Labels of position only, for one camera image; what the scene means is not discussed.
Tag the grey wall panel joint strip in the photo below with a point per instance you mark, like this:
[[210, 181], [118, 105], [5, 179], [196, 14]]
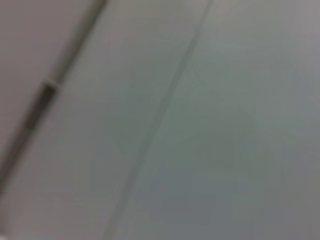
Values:
[[47, 93]]

